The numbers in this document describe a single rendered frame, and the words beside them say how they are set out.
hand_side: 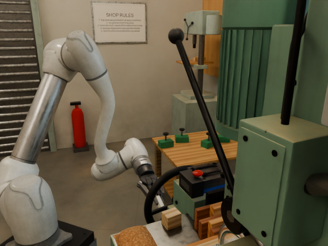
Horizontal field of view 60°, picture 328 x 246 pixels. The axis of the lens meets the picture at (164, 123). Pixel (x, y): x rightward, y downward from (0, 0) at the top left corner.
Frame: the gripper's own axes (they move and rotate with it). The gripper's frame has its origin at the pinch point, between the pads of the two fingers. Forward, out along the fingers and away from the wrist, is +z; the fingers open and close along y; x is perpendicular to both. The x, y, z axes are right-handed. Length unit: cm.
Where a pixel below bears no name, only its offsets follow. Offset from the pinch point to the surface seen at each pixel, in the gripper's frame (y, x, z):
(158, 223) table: -16.1, -31.0, 26.9
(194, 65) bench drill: 112, 22, -170
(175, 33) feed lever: -15, -80, 14
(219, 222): -5, -40, 36
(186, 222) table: -8.8, -31.9, 29.3
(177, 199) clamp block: -6.5, -29.4, 19.9
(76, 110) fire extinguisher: -4, 98, -216
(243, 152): -19, -76, 47
